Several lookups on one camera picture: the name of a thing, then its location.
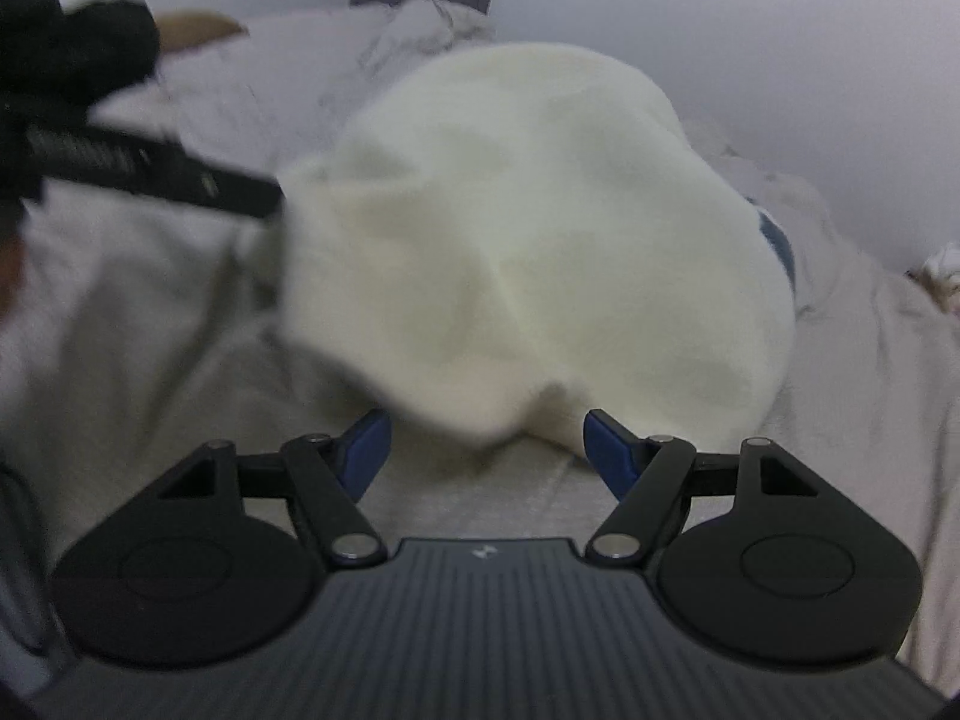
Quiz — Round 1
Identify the white clothes pile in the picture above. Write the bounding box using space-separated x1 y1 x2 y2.
907 242 960 316

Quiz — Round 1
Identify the brown pillow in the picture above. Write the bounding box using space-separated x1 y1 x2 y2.
155 10 247 54

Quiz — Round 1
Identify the cream striped fleece sweater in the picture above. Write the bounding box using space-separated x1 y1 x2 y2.
278 44 796 450

